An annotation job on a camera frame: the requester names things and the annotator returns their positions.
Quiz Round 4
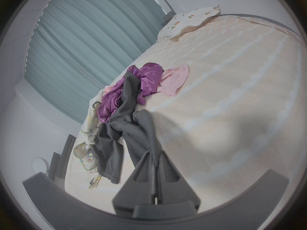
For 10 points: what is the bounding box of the black T-shirt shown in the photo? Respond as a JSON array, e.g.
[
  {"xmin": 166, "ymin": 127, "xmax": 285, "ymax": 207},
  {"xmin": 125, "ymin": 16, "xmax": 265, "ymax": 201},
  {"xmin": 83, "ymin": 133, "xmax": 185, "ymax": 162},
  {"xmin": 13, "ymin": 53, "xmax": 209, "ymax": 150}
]
[{"xmin": 94, "ymin": 70, "xmax": 161, "ymax": 184}]

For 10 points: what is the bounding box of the purple garment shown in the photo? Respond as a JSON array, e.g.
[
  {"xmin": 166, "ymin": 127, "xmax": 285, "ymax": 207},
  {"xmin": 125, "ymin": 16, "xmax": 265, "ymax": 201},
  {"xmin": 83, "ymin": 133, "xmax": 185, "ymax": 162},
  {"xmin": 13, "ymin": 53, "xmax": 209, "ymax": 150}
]
[{"xmin": 97, "ymin": 62, "xmax": 165, "ymax": 123}]

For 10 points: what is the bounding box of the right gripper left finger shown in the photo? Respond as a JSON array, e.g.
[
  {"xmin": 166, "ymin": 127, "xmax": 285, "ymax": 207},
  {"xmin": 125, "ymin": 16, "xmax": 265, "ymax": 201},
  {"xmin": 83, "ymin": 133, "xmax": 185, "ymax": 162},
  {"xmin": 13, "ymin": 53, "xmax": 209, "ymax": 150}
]
[{"xmin": 113, "ymin": 150, "xmax": 155, "ymax": 212}]

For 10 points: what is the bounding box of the white printed pyjama top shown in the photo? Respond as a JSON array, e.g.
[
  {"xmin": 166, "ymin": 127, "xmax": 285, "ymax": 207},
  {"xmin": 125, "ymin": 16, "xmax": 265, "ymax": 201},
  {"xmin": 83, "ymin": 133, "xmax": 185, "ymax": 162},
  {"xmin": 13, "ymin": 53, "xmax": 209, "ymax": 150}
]
[{"xmin": 80, "ymin": 90, "xmax": 106, "ymax": 189}]

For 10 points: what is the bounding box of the grey bedside table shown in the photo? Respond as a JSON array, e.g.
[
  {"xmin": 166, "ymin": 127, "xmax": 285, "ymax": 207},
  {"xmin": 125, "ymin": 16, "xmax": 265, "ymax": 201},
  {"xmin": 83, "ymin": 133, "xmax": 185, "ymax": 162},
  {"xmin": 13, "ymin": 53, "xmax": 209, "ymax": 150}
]
[{"xmin": 160, "ymin": 13, "xmax": 173, "ymax": 26}]

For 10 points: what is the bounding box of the bed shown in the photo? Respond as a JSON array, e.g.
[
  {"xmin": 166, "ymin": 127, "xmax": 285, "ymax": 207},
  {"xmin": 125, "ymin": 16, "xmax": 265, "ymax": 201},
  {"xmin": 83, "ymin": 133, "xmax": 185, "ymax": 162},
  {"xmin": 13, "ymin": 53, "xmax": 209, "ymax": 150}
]
[{"xmin": 63, "ymin": 0, "xmax": 305, "ymax": 215}]

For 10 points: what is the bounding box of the pink garment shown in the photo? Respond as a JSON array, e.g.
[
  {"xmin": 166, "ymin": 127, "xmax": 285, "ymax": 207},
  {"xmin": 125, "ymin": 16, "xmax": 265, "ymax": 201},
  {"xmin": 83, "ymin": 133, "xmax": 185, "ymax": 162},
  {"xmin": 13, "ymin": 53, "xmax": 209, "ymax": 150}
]
[{"xmin": 157, "ymin": 64, "xmax": 190, "ymax": 96}]

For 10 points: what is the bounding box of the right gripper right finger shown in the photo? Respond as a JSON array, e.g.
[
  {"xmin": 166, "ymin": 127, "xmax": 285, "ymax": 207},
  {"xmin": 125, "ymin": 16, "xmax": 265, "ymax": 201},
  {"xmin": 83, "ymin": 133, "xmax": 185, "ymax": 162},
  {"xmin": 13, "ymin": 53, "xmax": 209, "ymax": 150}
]
[{"xmin": 157, "ymin": 149, "xmax": 201, "ymax": 212}]

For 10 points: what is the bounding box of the white printed pillow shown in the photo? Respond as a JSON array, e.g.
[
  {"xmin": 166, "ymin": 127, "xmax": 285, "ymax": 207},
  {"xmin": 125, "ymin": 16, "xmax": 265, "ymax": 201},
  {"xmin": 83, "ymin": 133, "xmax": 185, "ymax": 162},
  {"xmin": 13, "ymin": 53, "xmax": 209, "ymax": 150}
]
[{"xmin": 156, "ymin": 5, "xmax": 220, "ymax": 41}]

